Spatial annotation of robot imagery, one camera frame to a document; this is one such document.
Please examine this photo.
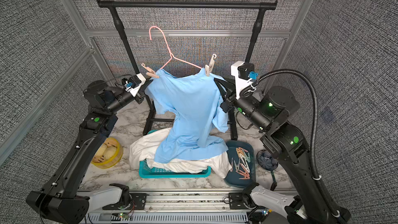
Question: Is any pink clothespin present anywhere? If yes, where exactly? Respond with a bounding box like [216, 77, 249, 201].
[141, 63, 160, 78]

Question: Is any beige clothespin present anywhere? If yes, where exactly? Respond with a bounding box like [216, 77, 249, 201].
[205, 54, 217, 77]

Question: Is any light blue t-shirt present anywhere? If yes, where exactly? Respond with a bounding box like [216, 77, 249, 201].
[146, 69, 229, 163]

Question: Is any white t-shirt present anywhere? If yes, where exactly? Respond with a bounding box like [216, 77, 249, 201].
[129, 127, 233, 179]

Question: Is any pink clothes hanger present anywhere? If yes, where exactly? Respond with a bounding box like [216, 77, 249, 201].
[148, 26, 201, 69]

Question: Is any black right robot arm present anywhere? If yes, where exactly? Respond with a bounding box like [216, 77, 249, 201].
[215, 79, 351, 224]

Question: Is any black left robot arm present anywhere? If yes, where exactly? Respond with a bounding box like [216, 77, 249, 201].
[26, 76, 151, 224]

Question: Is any pile of pastel clothespins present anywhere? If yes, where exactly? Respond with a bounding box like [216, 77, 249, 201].
[230, 147, 251, 180]

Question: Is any yellow bamboo steamer basket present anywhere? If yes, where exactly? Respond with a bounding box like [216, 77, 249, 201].
[91, 138, 123, 169]

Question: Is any dark teal clothespin tray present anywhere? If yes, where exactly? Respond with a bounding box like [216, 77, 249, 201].
[224, 140, 256, 188]

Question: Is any teal plastic basket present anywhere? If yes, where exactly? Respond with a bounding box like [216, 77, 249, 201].
[129, 128, 211, 178]

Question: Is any dark flower-shaped bowl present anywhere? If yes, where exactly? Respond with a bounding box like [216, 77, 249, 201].
[256, 150, 279, 171]

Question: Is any black clothes rack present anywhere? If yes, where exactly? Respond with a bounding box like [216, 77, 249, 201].
[96, 0, 278, 141]

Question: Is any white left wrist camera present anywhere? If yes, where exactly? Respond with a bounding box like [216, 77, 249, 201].
[121, 73, 146, 97]

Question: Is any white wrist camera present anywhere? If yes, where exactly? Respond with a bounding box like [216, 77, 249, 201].
[121, 73, 146, 97]
[231, 61, 258, 100]

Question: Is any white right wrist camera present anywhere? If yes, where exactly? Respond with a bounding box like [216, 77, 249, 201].
[231, 61, 258, 100]

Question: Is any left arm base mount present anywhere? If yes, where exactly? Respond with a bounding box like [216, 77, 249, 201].
[102, 192, 147, 211]

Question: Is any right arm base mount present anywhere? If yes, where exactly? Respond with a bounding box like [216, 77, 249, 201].
[223, 192, 248, 210]

